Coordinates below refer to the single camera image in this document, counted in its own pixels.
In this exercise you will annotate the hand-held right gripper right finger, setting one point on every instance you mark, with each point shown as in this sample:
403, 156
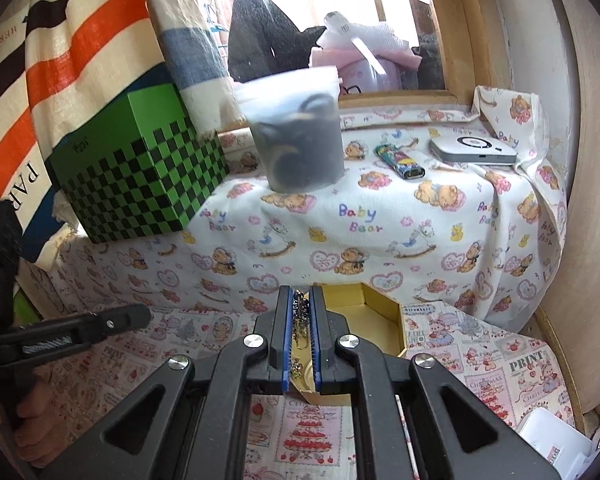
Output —
316, 340

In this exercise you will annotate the plywood board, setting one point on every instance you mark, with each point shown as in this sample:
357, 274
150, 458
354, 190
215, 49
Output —
595, 210

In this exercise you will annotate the translucent plastic bucket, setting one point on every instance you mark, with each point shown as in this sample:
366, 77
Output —
300, 150

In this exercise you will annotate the blue cream striped cloth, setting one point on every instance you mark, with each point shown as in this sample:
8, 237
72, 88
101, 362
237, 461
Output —
190, 35

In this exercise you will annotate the pink bag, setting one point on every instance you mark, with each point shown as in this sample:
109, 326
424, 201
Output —
365, 75

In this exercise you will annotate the gold octagonal box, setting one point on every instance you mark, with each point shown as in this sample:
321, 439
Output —
375, 320

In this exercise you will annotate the person's left hand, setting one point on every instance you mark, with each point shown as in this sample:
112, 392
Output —
35, 425

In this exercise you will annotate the black cloth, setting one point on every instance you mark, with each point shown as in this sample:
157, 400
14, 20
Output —
255, 30

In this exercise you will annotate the green black checkered box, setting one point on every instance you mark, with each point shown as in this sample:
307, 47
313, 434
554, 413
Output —
140, 185

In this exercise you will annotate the white power bank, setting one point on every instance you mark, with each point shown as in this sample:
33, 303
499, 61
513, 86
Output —
472, 150

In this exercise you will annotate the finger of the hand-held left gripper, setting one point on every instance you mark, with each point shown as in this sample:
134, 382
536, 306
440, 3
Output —
105, 322

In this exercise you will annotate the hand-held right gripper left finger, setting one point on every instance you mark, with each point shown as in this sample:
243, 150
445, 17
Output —
282, 340

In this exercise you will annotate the colourful lighter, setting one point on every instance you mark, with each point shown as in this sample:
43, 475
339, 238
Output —
397, 162

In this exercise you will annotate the white cardboard box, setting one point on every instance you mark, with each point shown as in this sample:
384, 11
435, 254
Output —
555, 440

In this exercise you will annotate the orange black striped tote bag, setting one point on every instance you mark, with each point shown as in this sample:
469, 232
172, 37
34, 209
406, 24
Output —
80, 45

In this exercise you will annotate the thin patterned stick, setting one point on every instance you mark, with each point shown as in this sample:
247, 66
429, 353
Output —
407, 435

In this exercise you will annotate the patchwork print cloth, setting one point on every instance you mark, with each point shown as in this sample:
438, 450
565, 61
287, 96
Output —
480, 360

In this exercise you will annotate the bear print cloth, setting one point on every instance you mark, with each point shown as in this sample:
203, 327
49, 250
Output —
360, 240

